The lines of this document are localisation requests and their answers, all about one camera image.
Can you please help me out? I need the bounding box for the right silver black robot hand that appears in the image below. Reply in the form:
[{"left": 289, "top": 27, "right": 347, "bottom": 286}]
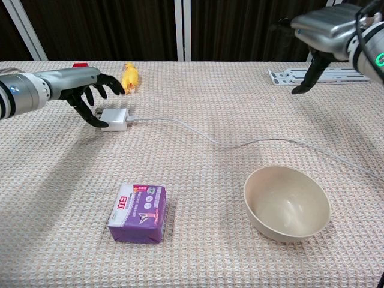
[{"left": 269, "top": 2, "right": 362, "bottom": 94}]

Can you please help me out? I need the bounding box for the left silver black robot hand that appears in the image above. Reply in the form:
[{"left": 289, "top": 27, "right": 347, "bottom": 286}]
[{"left": 41, "top": 67, "right": 126, "bottom": 128}]

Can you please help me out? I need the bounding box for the white cube block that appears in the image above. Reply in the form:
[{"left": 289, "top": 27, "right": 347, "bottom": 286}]
[{"left": 100, "top": 108, "right": 130, "bottom": 132}]

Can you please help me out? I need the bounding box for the white cable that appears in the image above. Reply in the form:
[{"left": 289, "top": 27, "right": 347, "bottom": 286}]
[{"left": 125, "top": 115, "right": 384, "bottom": 180}]

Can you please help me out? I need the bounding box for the yellow rubber chicken toy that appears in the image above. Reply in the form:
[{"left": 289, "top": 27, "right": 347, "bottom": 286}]
[{"left": 121, "top": 62, "right": 140, "bottom": 95}]

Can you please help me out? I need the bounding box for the dark pleated curtain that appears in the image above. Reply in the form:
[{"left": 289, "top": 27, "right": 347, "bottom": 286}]
[
  {"left": 0, "top": 0, "right": 34, "bottom": 62},
  {"left": 20, "top": 0, "right": 178, "bottom": 62},
  {"left": 191, "top": 0, "right": 329, "bottom": 62}
]

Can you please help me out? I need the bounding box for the purple soap pack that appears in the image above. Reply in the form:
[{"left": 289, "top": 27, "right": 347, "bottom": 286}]
[{"left": 107, "top": 183, "right": 167, "bottom": 245}]

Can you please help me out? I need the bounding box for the beige woven tablecloth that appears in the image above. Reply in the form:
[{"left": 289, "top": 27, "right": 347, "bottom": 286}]
[{"left": 0, "top": 61, "right": 384, "bottom": 288}]

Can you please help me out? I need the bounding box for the beige bowl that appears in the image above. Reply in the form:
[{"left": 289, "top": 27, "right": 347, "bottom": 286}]
[{"left": 243, "top": 165, "right": 332, "bottom": 244}]

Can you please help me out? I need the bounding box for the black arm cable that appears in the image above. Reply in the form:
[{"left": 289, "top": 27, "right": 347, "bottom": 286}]
[{"left": 355, "top": 0, "right": 384, "bottom": 62}]

